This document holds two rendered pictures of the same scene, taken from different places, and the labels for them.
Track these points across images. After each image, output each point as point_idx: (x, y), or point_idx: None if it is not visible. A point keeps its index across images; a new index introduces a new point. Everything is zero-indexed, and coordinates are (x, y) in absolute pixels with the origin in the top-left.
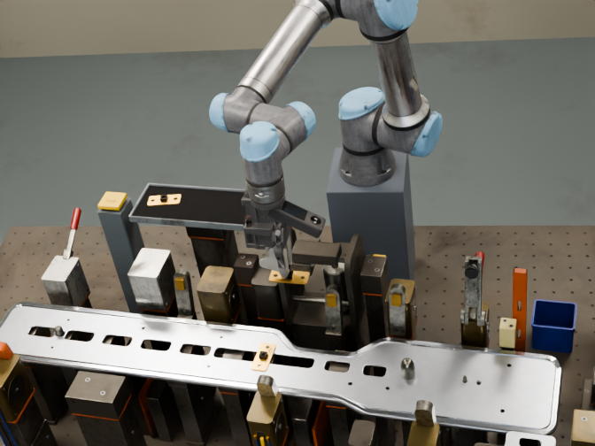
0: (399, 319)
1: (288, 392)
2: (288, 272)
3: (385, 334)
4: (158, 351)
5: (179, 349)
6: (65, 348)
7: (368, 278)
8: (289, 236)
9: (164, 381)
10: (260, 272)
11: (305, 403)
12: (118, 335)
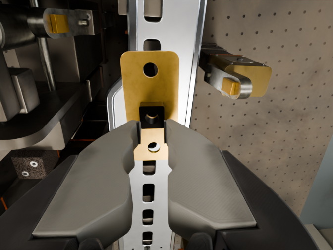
0: None
1: (197, 61)
2: (177, 122)
3: None
4: (156, 189)
5: (151, 175)
6: (160, 240)
7: None
8: (57, 209)
9: None
10: (38, 143)
11: (157, 47)
12: (142, 218)
